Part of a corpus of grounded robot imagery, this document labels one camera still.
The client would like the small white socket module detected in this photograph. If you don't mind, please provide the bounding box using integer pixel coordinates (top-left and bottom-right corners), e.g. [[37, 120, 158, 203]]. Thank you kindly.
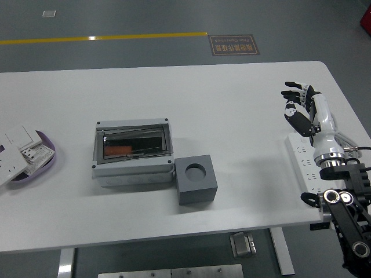
[[21, 146, 40, 163]]

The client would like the red crate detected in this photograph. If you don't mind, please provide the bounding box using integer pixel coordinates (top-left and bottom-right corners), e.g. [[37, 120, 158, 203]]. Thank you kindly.
[[359, 5, 371, 34]]

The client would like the white table leg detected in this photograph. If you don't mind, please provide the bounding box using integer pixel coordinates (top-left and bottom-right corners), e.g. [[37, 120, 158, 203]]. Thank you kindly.
[[57, 248, 75, 278], [269, 228, 296, 276]]

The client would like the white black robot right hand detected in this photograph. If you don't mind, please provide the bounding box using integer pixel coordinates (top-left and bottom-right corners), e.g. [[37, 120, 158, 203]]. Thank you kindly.
[[280, 81, 347, 163]]

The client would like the purple tray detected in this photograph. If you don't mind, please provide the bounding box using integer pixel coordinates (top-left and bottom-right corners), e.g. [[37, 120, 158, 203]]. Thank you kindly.
[[5, 130, 56, 189]]

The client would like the yellow floor tape line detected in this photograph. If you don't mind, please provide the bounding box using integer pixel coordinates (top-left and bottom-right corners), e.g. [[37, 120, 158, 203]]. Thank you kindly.
[[0, 31, 208, 46]]

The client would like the large white socket panel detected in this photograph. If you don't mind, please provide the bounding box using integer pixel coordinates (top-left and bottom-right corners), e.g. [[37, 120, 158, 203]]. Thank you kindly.
[[0, 144, 29, 186]]

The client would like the white power strip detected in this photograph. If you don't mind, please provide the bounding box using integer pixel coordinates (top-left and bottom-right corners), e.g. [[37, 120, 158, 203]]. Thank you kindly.
[[285, 131, 330, 194]]

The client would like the large metal base plate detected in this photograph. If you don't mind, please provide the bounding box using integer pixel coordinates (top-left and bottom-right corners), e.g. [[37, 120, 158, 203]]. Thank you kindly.
[[97, 264, 244, 278]]

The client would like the brown floor sign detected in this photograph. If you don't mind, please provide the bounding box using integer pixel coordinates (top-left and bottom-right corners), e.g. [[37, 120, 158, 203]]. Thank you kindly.
[[208, 34, 261, 57]]

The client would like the grey plastic junction box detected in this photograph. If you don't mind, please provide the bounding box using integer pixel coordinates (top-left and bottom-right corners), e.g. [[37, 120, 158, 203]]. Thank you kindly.
[[91, 118, 176, 188]]

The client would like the white perforated socket plate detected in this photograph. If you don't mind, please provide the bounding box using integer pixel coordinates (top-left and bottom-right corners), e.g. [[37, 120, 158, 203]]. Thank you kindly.
[[24, 144, 56, 175]]

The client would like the orange cylinder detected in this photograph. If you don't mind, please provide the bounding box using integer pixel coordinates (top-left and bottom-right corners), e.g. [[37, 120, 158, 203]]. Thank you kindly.
[[104, 146, 133, 156]]

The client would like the grey metal floor box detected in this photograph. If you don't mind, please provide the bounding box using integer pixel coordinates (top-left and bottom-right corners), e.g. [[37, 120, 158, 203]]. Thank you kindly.
[[230, 231, 258, 258]]

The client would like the black under-table control box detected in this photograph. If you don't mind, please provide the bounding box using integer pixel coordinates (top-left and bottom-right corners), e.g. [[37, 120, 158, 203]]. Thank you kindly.
[[309, 222, 330, 232]]

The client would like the grey cube with round hole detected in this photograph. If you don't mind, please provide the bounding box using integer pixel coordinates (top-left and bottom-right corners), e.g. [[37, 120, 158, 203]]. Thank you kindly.
[[174, 155, 219, 206]]

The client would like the white switch panel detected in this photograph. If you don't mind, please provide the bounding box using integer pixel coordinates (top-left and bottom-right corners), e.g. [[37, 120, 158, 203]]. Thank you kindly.
[[5, 125, 43, 151]]

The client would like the smoky transparent box lid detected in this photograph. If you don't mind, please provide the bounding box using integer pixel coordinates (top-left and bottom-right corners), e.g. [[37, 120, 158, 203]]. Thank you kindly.
[[96, 123, 174, 160]]

